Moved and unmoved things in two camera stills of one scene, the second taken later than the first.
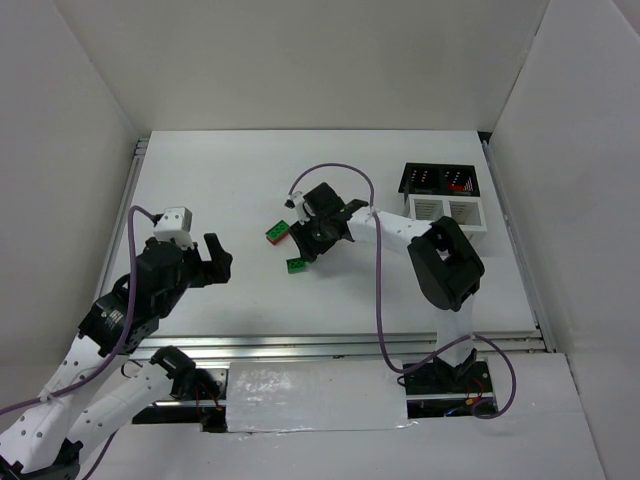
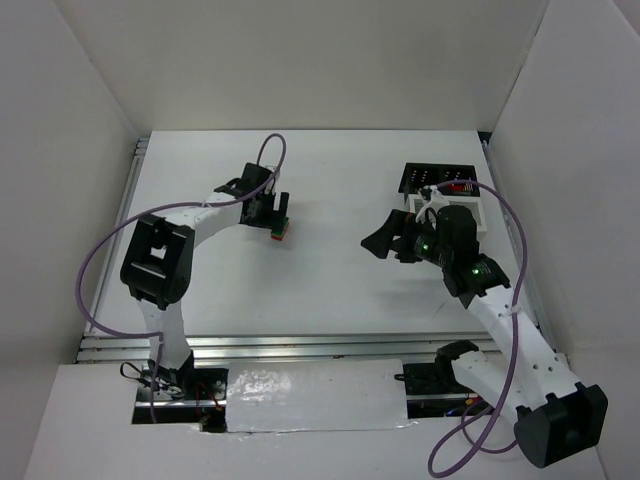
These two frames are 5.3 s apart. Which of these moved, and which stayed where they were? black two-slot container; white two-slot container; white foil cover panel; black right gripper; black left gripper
Moved: black right gripper; black left gripper
Stayed: black two-slot container; white foil cover panel; white two-slot container
